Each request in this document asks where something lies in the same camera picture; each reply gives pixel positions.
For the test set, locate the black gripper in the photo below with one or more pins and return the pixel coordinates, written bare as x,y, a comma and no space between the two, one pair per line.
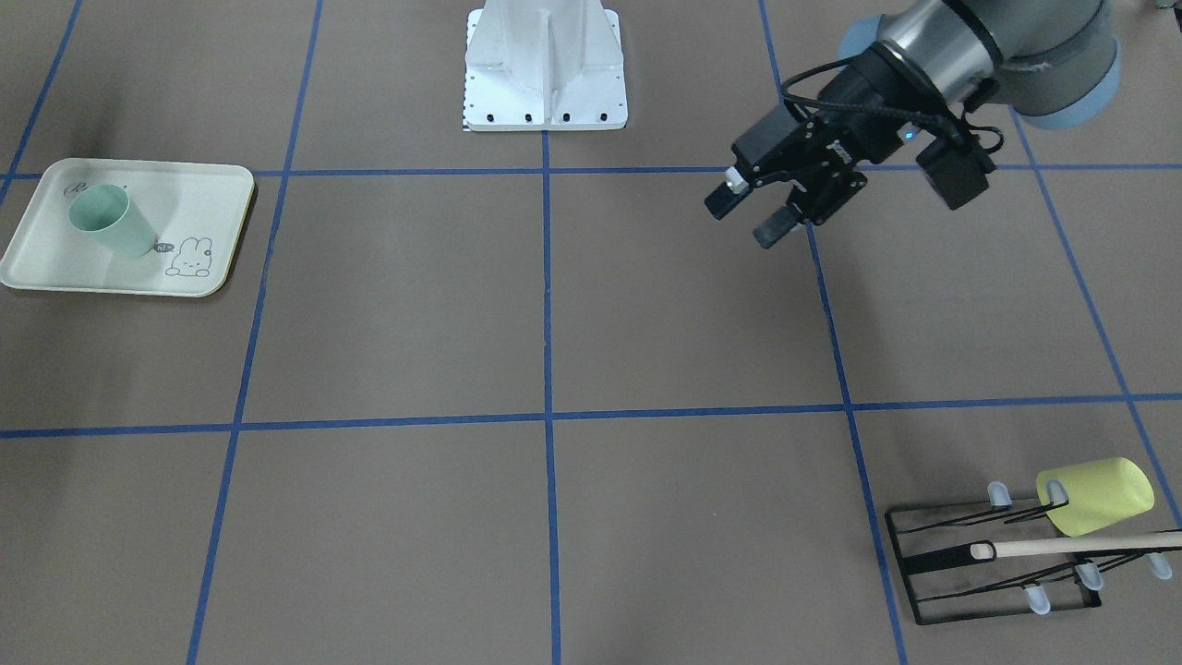
857,100

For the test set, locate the light green plastic cup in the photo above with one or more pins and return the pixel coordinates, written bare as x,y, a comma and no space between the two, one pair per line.
107,215

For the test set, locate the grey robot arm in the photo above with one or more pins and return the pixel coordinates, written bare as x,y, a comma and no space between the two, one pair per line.
1056,64

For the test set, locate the yellow plastic cup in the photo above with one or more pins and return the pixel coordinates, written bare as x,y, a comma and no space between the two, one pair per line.
1086,497

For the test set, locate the cream rabbit print tray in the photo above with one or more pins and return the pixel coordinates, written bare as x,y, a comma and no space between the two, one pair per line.
197,211

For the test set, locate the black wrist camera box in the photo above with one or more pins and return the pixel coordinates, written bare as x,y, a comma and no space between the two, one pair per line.
957,172

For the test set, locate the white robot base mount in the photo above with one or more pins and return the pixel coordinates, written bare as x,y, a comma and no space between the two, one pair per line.
544,66

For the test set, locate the black wire cup rack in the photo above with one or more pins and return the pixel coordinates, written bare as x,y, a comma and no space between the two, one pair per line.
1005,557

